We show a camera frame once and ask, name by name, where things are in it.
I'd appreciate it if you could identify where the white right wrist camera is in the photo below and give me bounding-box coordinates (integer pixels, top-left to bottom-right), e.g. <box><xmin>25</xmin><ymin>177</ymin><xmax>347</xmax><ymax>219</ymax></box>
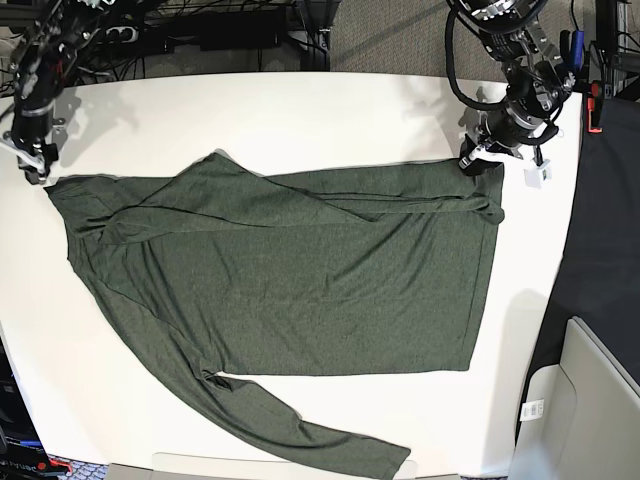
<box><xmin>0</xmin><ymin>137</ymin><xmax>23</xmax><ymax>158</ymax></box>

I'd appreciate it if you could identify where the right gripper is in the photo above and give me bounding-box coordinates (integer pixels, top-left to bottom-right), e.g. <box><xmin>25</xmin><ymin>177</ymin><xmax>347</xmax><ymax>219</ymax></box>
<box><xmin>11</xmin><ymin>108</ymin><xmax>59</xmax><ymax>185</ymax></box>

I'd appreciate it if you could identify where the red clamp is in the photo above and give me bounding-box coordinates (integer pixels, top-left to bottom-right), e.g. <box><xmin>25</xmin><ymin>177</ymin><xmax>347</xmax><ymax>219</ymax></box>
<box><xmin>587</xmin><ymin>80</ymin><xmax>604</xmax><ymax>134</ymax></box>

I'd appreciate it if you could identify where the white power strip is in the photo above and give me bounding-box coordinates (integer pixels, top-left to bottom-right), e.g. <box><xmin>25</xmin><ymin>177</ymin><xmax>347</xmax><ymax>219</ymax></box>
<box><xmin>102</xmin><ymin>26</ymin><xmax>140</xmax><ymax>44</ymax></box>

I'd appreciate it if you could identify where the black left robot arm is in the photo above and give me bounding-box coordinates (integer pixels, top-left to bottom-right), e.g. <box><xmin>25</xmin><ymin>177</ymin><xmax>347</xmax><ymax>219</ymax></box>
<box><xmin>444</xmin><ymin>1</ymin><xmax>576</xmax><ymax>176</ymax></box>

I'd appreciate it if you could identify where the dark green long-sleeve shirt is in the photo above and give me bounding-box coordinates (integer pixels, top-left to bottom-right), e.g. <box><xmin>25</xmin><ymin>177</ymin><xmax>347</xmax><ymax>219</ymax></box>
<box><xmin>47</xmin><ymin>153</ymin><xmax>504</xmax><ymax>479</ymax></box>

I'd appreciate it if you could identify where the beige plastic bin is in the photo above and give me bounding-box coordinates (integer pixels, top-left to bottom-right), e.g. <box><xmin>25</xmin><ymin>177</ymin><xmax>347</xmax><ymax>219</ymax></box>
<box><xmin>508</xmin><ymin>317</ymin><xmax>639</xmax><ymax>480</ymax></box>

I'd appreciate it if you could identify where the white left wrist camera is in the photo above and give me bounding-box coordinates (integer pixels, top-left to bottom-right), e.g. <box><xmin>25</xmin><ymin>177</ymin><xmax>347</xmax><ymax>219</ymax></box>
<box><xmin>524</xmin><ymin>160</ymin><xmax>552</xmax><ymax>189</ymax></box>

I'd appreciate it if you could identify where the black box with label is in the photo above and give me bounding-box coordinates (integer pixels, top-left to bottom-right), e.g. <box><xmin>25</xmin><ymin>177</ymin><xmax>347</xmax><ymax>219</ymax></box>
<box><xmin>1</xmin><ymin>346</ymin><xmax>48</xmax><ymax>479</ymax></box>

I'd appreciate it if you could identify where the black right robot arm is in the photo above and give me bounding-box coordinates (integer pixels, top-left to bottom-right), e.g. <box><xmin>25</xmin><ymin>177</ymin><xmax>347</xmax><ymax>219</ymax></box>
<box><xmin>1</xmin><ymin>1</ymin><xmax>113</xmax><ymax>185</ymax></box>

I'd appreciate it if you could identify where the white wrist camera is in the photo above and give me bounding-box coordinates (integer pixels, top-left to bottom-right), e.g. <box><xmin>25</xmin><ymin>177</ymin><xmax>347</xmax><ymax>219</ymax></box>
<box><xmin>524</xmin><ymin>160</ymin><xmax>552</xmax><ymax>189</ymax></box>
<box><xmin>0</xmin><ymin>137</ymin><xmax>23</xmax><ymax>158</ymax></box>

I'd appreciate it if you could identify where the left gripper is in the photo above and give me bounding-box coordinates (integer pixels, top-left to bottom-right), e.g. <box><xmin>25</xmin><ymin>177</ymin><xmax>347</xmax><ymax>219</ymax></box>
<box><xmin>458</xmin><ymin>105</ymin><xmax>558</xmax><ymax>176</ymax></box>

